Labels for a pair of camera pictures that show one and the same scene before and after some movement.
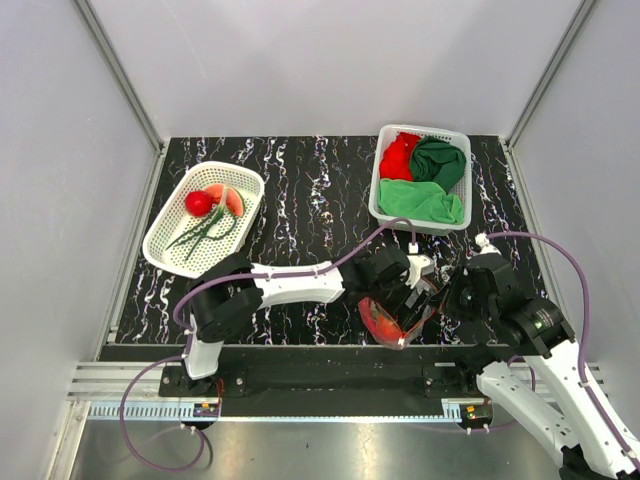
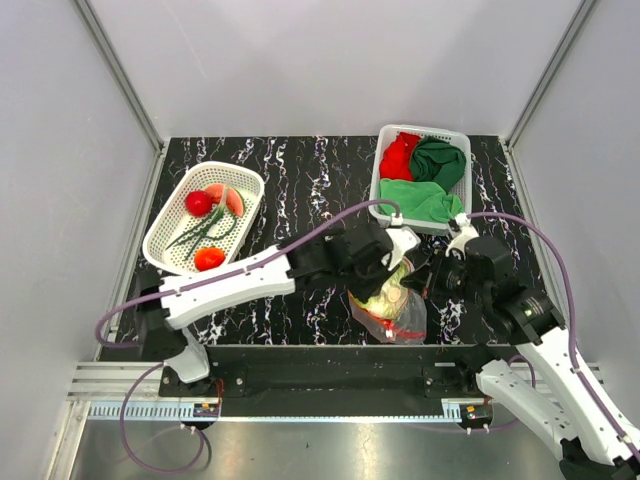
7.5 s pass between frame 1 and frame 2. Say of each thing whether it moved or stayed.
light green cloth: stayed
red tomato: stayed
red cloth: stayed
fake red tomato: moved
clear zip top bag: moved
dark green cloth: stayed
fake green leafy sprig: stayed
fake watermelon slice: stayed
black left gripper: moved
